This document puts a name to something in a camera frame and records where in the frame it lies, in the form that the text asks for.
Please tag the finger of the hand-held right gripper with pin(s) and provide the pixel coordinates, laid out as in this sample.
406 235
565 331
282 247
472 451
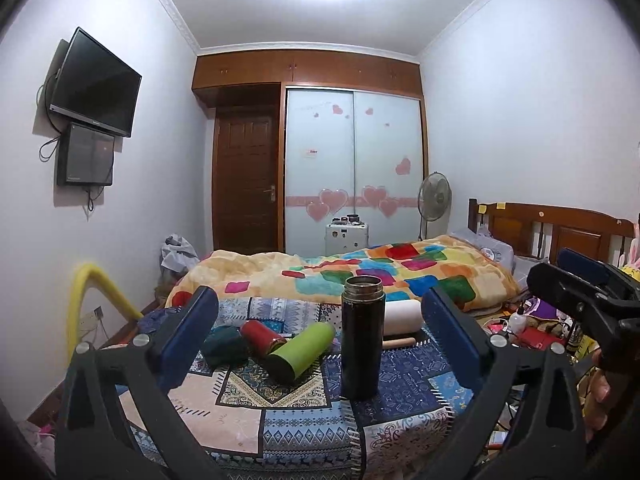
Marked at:
575 295
582 262

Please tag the yellow foam tube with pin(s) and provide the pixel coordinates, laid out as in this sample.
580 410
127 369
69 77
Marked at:
95 285

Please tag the white pump bottle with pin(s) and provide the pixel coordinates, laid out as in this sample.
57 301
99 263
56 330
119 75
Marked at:
519 319

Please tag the brown wooden door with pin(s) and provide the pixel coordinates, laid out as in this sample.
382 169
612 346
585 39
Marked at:
245 185

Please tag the wooden wardrobe with glass doors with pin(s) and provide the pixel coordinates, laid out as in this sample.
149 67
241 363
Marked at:
320 150

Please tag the person's right hand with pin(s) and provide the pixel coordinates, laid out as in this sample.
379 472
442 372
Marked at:
599 395

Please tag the standing fan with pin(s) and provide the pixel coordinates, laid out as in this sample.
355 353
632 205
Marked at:
435 195

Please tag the pink plush toy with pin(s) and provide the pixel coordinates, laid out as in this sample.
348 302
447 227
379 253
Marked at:
631 250

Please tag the wooden stick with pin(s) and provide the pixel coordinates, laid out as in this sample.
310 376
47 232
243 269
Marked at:
398 343

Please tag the black thermos cup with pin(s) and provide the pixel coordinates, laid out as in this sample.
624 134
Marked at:
362 340

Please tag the wall socket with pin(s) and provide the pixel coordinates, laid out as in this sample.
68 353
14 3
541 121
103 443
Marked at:
90 320

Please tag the green cup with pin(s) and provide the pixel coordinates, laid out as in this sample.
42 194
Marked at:
300 352

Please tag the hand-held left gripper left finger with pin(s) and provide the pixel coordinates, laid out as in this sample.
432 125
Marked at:
192 340

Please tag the black wall television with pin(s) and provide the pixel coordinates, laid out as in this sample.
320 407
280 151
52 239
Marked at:
95 82

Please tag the pile of grey clothes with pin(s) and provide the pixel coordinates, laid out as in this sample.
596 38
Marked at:
177 257

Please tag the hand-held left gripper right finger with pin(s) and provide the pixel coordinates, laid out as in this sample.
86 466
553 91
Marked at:
450 345

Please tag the colourful checked blanket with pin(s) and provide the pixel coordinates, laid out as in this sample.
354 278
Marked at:
350 270

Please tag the wooden headboard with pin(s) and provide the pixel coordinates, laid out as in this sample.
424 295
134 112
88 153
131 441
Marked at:
575 230

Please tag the small black monitor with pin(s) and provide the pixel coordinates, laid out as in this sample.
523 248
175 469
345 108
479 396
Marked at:
85 155

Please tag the red cup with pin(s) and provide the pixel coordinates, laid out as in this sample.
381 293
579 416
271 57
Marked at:
262 337

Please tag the white box appliance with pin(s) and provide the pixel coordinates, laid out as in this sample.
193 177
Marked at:
347 240

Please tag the grey pillow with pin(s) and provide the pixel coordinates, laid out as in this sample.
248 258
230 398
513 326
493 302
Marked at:
485 247

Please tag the patterned patchwork blanket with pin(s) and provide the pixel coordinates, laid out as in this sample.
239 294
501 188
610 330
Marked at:
280 410

